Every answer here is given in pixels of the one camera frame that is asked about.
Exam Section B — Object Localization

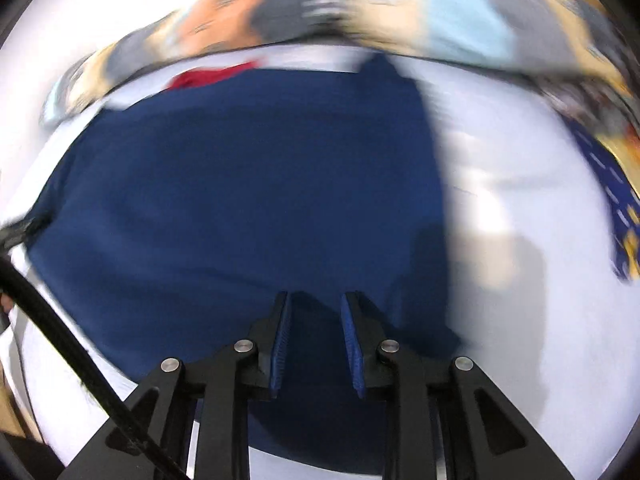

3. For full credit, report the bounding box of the navy blue jacket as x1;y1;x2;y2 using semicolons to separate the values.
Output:
22;52;466;476

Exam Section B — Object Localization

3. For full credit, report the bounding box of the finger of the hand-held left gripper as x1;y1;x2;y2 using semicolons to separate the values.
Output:
0;214;53;256

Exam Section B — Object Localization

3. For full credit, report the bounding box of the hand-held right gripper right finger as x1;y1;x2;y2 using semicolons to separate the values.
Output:
340;290;573;480

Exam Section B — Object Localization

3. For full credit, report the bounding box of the black cable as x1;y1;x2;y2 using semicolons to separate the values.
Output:
0;255;191;480

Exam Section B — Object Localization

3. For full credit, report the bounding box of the patchwork quilt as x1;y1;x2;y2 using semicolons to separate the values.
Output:
40;0;640;131

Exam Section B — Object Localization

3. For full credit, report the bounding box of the dark floral cloth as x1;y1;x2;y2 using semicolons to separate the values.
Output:
547;72;640;133

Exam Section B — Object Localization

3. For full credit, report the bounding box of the navy star-print cloth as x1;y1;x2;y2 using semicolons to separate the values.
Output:
570;115;640;283

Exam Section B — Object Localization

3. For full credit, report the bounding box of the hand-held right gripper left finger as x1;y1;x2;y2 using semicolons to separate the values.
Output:
65;290;293;480

